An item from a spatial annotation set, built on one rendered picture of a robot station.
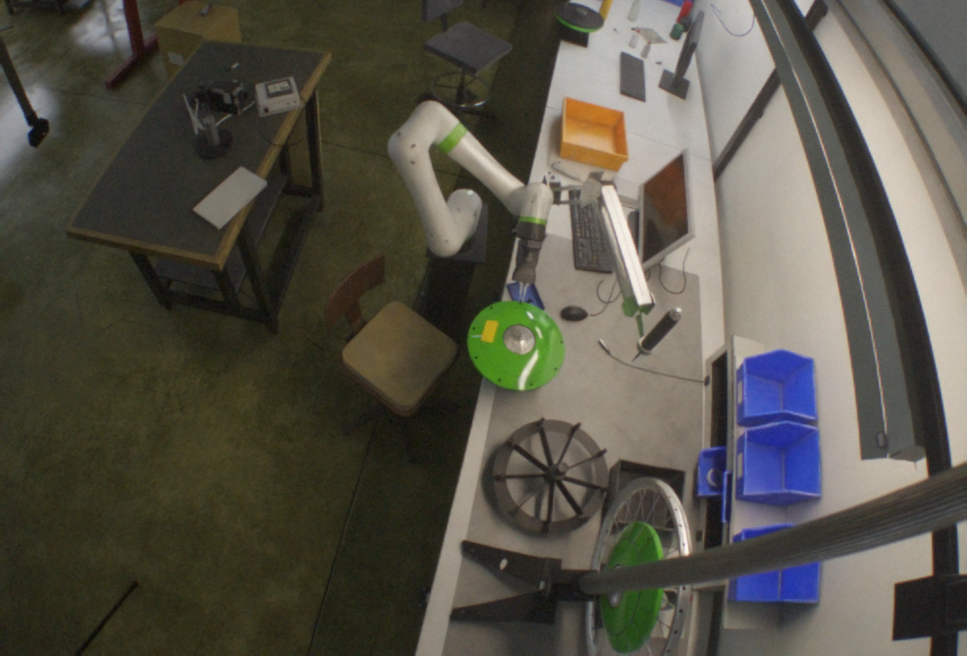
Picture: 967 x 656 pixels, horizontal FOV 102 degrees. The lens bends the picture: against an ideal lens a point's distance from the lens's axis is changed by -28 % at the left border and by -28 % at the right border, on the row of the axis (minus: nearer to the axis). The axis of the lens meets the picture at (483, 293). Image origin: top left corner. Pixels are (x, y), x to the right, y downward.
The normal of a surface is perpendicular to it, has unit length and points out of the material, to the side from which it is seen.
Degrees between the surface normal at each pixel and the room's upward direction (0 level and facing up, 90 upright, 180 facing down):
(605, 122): 86
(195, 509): 0
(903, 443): 90
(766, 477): 0
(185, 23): 0
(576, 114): 86
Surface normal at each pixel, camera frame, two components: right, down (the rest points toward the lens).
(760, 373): -0.21, 0.79
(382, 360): 0.17, -0.52
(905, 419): -0.96, -0.27
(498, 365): -0.05, -0.26
